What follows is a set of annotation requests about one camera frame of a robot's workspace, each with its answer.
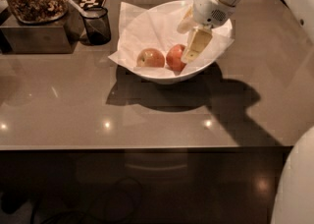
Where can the red apple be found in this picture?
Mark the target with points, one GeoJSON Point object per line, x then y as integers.
{"type": "Point", "coordinates": [173, 58]}

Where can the white paper napkin liner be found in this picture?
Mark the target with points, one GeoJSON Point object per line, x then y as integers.
{"type": "Point", "coordinates": [153, 28]}

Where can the yellow-red apple on left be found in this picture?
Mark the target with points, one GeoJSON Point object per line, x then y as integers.
{"type": "Point", "coordinates": [150, 57]}

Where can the white bowl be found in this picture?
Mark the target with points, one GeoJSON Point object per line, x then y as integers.
{"type": "Point", "coordinates": [157, 75]}

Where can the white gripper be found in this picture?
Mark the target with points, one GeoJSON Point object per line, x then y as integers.
{"type": "Point", "coordinates": [208, 9]}

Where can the grey metal box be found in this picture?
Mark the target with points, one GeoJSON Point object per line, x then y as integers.
{"type": "Point", "coordinates": [59, 37]}

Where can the black mesh cup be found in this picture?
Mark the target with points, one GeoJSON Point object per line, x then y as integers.
{"type": "Point", "coordinates": [97, 25]}

